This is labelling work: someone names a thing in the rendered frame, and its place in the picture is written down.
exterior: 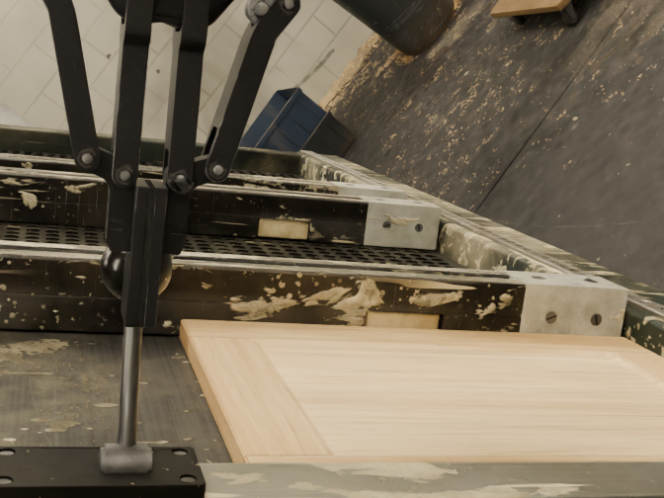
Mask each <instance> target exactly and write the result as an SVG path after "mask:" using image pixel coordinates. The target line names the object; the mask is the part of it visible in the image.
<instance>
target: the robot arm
mask: <svg viewBox="0 0 664 498"><path fill-rule="evenodd" d="M42 1H43V3H44V5H45V7H46V8H47V10H48V16H49V21H50V27H51V33H52V38H53V44H54V50H55V56H56V61H57V67H58V73H59V79H60V84H61V90H62V96H63V101H64V107H65V113H66V118H67V123H68V129H69V135H70V141H71V146H72V152H73V157H74V162H75V164H76V166H77V167H78V168H79V169H81V170H83V171H88V172H90V173H92V174H95V175H97V176H99V177H101V178H103V179H104V180H105V181H106V182H107V183H108V188H109V189H108V202H107V215H106V227H105V237H106V241H107V244H108V247H109V250H110V251H121V252H125V258H124V281H123V293H122V305H121V314H122V317H123V321H124V327H143V328H155V327H156V318H157V307H158V296H159V286H160V275H161V264H162V254H171V255H180V254H181V252H182V250H183V248H184V246H185V239H186V228H187V218H188V207H189V198H190V194H191V192H192V191H193V189H195V188H196V187H198V186H200V185H204V184H207V183H211V182H222V181H224V180H225V179H226V178H227V177H228V175H229V173H230V170H231V167H232V164H233V161H234V158H235V156H236V153H237V150H238V147H239V144H240V141H241V138H242V135H243V133H244V130H245V127H246V125H247V122H248V119H249V116H250V114H251V111H252V108H253V105H254V102H255V99H256V96H257V93H258V91H259V88H260V85H261V82H262V79H263V76H264V73H265V71H266V68H267V65H268V62H269V59H270V56H271V53H272V51H273V48H274V45H275V42H276V39H277V38H278V37H279V35H280V34H281V33H282V32H283V31H284V29H285V28H286V27H287V26H288V24H289V23H290V22H291V20H292V19H293V18H294V17H295V15H296V14H297V13H298V11H299V9H300V0H247V2H246V4H245V7H244V12H245V16H246V17H247V19H248V20H249V21H250V23H249V24H248V26H247V28H246V30H245V32H244V34H243V36H242V38H241V41H240V44H239V46H238V48H237V51H236V54H235V57H234V60H233V63H232V66H231V69H230V72H229V74H228V77H227V80H226V83H225V86H224V89H223V92H222V95H221V98H220V101H219V103H218V106H217V109H216V112H215V115H214V118H213V121H212V124H211V127H210V130H209V132H208V135H207V140H206V143H205V146H204V149H203V152H202V155H201V156H198V157H195V150H196V139H197V128H198V117H199V106H200V95H201V85H202V75H203V64H204V53H205V49H206V45H207V38H208V26H210V25H212V24H213V23H214V22H215V21H216V20H217V19H218V18H219V17H220V15H221V14H222V13H223V12H224V11H225V10H226V9H227V7H228V6H229V5H230V4H231V3H232V2H233V1H234V0H108V1H109V3H110V5H111V6H112V8H113V9H114V11H115V12H116V13H117V14H118V15H119V16H121V28H120V49H119V61H118V73H117V85H116V97H115V108H114V120H113V132H112V145H111V151H109V150H106V149H104V148H102V147H100V146H99V145H98V139H97V133H96V128H95V122H94V116H93V110H92V104H91V98H90V92H89V86H88V80H87V74H86V68H85V62H84V56H83V50H82V44H81V39H80V33H79V27H78V22H77V17H76V12H75V8H74V5H73V2H72V0H42ZM153 23H164V24H167V25H169V26H171V27H173V38H172V45H173V52H172V65H171V76H170V87H169V99H168V111H167V122H166V133H165V145H164V157H163V168H162V176H163V182H162V181H161V180H146V179H139V178H137V176H138V165H139V153H140V143H141V132H142V120H143V109H144V98H145V86H146V75H147V64H148V53H149V45H150V40H151V32H152V24H153Z"/></svg>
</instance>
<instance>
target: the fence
mask: <svg viewBox="0 0 664 498"><path fill-rule="evenodd" d="M200 467H201V470H202V473H203V476H204V478H205V481H206V493H205V498H664V461H526V462H264V463H200Z"/></svg>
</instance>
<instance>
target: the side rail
mask: <svg viewBox="0 0 664 498"><path fill-rule="evenodd" d="M97 139H98V145H99V146H100V147H102V148H104V149H106V150H109V151H111V145H112V135H111V134H104V133H97ZM164 145H165V139H156V138H146V137H142V138H141V143H140V153H139V161H147V162H158V163H163V157H164ZM204 146H205V144H204V143H197V142H196V150H195V157H198V156H201V155H202V152H203V149H204ZM0 148H1V149H13V150H24V151H34V152H46V153H57V154H68V155H73V152H72V146H71V141H70V135H69V130H63V129H53V128H42V127H32V126H21V125H11V124H0ZM299 159H301V155H299V154H297V153H295V152H291V151H281V150H271V149H260V148H250V147H238V150H237V153H236V156H235V158H234V161H233V164H232V167H231V169H236V170H247V171H259V172H270V173H281V174H293V175H299V174H298V167H299Z"/></svg>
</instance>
